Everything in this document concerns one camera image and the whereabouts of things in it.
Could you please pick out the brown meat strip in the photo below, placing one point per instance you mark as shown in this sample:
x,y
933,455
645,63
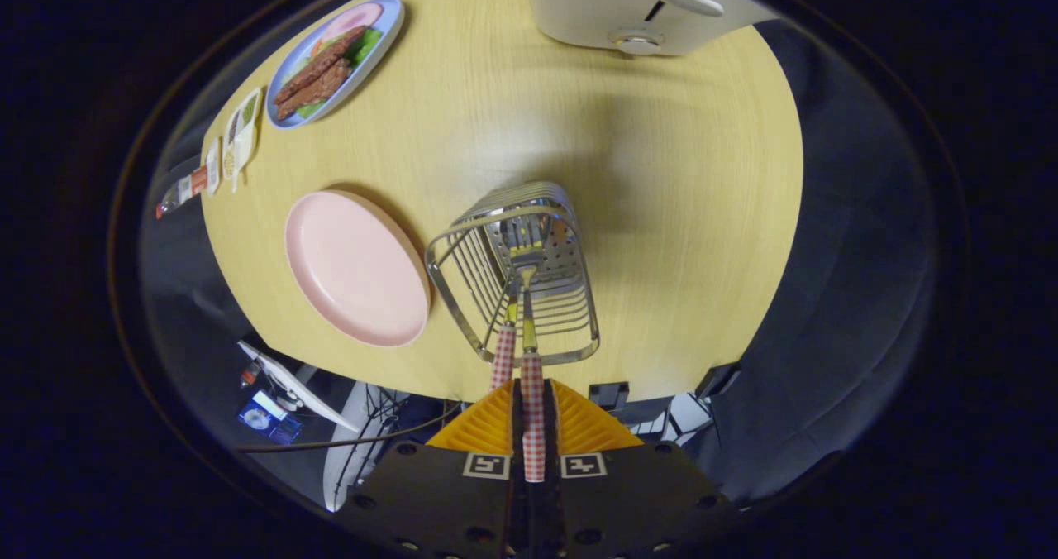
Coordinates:
x,y
318,92
318,63

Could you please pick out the black table bracket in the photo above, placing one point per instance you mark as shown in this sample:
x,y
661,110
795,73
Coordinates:
x,y
717,381
609,396

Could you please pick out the pink round plate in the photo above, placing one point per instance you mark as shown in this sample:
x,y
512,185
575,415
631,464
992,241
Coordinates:
x,y
355,269

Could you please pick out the white square coaster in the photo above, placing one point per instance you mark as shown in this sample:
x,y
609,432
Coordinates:
x,y
213,166

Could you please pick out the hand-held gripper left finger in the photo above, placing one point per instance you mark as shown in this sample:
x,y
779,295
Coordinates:
x,y
438,501

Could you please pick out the green lettuce leaf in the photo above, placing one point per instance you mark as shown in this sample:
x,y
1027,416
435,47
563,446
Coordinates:
x,y
368,45

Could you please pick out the blue patterned box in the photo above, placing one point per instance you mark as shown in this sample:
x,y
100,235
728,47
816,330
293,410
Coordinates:
x,y
264,418

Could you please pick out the clear plastic water bottle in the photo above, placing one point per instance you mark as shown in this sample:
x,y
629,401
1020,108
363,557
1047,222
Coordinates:
x,y
186,188

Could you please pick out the small red object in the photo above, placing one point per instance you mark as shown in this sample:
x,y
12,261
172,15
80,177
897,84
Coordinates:
x,y
250,374

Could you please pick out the blue oval plate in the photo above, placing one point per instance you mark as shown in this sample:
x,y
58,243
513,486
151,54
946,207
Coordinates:
x,y
388,21

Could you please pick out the white flat board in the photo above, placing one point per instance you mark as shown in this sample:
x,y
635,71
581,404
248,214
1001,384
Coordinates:
x,y
297,389

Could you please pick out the orange carrot slice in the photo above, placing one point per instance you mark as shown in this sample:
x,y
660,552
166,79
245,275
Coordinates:
x,y
318,46

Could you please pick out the white divided seed dish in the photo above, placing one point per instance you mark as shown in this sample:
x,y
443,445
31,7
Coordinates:
x,y
244,129

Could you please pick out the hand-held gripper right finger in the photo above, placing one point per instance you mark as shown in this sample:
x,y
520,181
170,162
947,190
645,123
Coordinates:
x,y
628,501

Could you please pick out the white plastic casing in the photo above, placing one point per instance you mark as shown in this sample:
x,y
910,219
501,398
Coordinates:
x,y
347,460

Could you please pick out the white toaster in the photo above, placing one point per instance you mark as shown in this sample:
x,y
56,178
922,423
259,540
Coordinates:
x,y
579,5

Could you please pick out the pink ham slice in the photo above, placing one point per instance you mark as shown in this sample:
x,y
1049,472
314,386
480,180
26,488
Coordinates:
x,y
351,20

